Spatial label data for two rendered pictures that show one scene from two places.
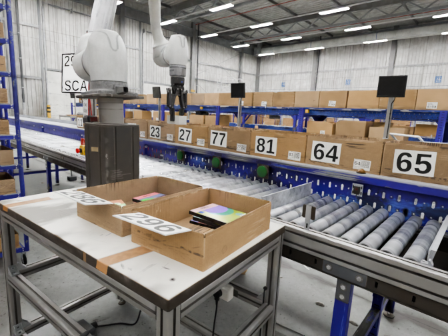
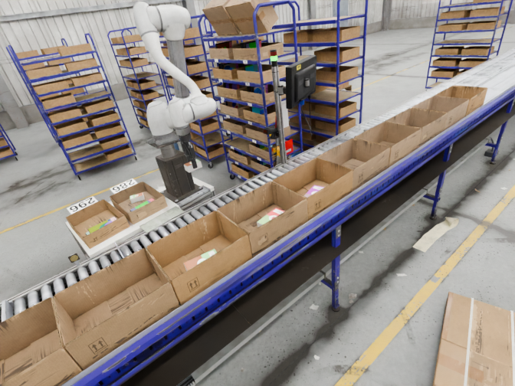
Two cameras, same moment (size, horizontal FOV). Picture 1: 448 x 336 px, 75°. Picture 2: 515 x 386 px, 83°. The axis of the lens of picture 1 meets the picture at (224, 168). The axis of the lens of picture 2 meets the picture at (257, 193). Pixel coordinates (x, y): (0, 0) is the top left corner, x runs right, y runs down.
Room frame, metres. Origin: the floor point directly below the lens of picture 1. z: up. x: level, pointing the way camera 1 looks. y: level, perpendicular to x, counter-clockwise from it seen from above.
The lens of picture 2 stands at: (2.47, -1.37, 1.91)
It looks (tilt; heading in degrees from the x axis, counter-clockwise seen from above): 32 degrees down; 104
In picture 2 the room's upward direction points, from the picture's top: 9 degrees counter-clockwise
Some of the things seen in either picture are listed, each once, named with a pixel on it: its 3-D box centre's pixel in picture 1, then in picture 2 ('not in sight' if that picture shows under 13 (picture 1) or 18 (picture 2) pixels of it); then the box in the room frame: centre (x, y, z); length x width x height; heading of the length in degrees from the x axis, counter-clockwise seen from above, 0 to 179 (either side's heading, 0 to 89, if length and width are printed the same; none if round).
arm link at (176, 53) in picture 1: (177, 51); (180, 111); (1.65, 0.28, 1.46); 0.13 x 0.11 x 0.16; 38
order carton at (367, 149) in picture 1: (350, 153); (119, 302); (1.63, -0.70, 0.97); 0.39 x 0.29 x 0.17; 48
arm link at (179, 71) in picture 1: (177, 71); (182, 129); (1.64, 0.27, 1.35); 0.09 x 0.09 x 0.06
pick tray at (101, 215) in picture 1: (143, 200); (138, 201); (1.09, 0.30, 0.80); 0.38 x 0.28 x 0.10; 143
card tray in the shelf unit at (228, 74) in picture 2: not in sight; (233, 70); (1.55, 1.98, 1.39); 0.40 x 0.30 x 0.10; 136
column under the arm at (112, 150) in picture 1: (113, 158); (175, 173); (1.35, 0.52, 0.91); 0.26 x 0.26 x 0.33; 54
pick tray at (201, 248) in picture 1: (206, 219); (97, 221); (0.91, 0.05, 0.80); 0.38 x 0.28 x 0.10; 146
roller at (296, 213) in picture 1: (307, 210); (113, 279); (1.30, -0.39, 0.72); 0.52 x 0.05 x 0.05; 138
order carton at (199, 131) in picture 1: (203, 135); (312, 187); (2.42, 0.18, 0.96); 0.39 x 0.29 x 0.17; 48
